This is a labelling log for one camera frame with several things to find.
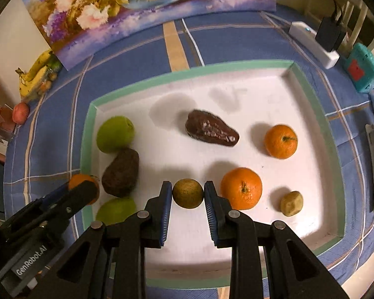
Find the blue plaid tablecloth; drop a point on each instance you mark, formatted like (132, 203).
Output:
(127, 68)

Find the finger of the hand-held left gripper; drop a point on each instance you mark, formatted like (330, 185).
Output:
(77, 199)
(54, 197)

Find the teal box with red label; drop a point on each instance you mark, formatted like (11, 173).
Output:
(364, 68)

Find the small orange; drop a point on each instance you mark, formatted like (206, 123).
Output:
(80, 181)
(281, 141)

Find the black charger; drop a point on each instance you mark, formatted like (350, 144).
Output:
(330, 34)

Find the small yellow lemon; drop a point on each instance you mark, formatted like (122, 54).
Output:
(291, 203)

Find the clear plastic produce box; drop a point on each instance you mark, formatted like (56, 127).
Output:
(49, 78)

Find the red apple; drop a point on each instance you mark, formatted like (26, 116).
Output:
(20, 113)

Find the large orange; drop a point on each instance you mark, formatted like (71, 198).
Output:
(241, 192)

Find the white railing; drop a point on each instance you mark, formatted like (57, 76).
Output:
(360, 15)

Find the matte brown avocado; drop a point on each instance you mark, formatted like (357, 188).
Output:
(120, 173)

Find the dark wrinkled avocado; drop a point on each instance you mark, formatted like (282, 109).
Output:
(210, 129)

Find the floral painting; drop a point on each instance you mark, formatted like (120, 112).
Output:
(112, 12)

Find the white tray with green rim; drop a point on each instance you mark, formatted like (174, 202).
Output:
(180, 149)

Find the white power strip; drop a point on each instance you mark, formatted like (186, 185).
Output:
(302, 34)

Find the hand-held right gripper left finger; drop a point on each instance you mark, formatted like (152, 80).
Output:
(165, 215)

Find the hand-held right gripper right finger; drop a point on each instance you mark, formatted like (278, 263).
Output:
(210, 215)

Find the yellow banana bunch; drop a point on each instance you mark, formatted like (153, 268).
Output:
(34, 78)

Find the brown kiwi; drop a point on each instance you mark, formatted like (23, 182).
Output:
(187, 193)

